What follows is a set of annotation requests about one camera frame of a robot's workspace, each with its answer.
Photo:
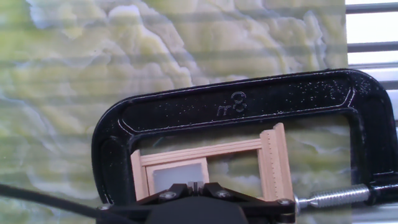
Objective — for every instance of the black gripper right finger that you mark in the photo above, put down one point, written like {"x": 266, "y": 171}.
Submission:
{"x": 236, "y": 197}

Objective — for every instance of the green marble pattern mat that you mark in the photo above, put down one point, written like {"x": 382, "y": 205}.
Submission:
{"x": 93, "y": 62}

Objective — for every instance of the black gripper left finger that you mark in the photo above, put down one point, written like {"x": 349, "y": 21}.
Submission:
{"x": 155, "y": 197}

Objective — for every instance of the black metal C-clamp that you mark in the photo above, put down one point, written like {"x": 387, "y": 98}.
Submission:
{"x": 248, "y": 99}

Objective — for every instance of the wooden miniature sliding window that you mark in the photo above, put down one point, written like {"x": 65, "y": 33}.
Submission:
{"x": 273, "y": 161}

